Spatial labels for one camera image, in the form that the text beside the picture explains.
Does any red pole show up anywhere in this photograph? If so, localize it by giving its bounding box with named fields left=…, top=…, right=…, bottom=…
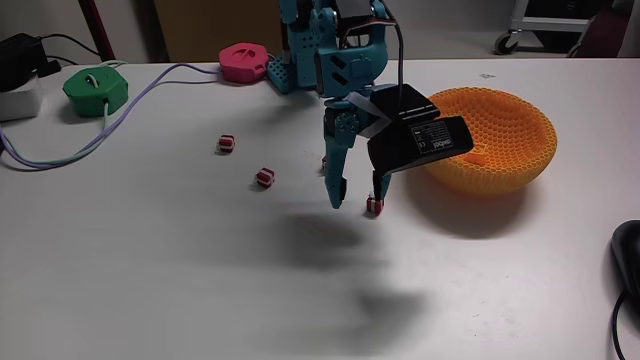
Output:
left=77, top=0, right=117, bottom=63

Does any green hexagonal box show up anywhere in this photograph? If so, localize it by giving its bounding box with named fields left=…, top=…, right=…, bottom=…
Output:
left=62, top=66, right=130, bottom=119

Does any purple cable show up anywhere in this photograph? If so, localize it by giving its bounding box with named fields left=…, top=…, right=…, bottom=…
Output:
left=0, top=62, right=224, bottom=171

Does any black adapter cable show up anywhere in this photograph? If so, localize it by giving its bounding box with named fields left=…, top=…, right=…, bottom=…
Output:
left=39, top=33, right=102, bottom=66

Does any grey wheeled cart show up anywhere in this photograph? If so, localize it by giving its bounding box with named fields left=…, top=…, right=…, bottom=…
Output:
left=493, top=0, right=617, bottom=56

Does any black power adapter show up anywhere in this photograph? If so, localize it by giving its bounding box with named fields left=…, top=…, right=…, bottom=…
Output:
left=0, top=32, right=62, bottom=94

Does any black mouse cable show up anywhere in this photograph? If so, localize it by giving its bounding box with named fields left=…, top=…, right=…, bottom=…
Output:
left=611, top=291, right=630, bottom=360

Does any black camera cable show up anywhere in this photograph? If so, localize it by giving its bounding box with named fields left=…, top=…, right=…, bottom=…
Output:
left=378, top=0, right=407, bottom=117

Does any black computer mouse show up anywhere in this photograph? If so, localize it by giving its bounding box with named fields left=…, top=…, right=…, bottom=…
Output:
left=610, top=219, right=640, bottom=302

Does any dark red chair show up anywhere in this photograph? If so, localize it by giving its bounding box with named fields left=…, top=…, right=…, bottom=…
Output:
left=567, top=0, right=637, bottom=59

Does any pink hexagonal box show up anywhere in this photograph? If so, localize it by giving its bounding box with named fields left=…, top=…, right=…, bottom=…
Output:
left=218, top=42, right=274, bottom=85

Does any yellow honeycomb basket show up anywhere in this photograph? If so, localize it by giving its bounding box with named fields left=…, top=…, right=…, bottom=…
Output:
left=423, top=86, right=559, bottom=197

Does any brown wooden cabinet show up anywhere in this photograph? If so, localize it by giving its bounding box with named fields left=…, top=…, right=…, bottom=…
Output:
left=152, top=0, right=284, bottom=64

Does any black camera box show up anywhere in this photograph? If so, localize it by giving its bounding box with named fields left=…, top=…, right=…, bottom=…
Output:
left=366, top=83, right=475, bottom=176

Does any mint green cable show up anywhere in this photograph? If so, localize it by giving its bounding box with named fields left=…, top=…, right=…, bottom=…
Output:
left=29, top=58, right=130, bottom=169

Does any white box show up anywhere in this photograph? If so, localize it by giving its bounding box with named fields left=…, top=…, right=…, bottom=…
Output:
left=0, top=74, right=45, bottom=123

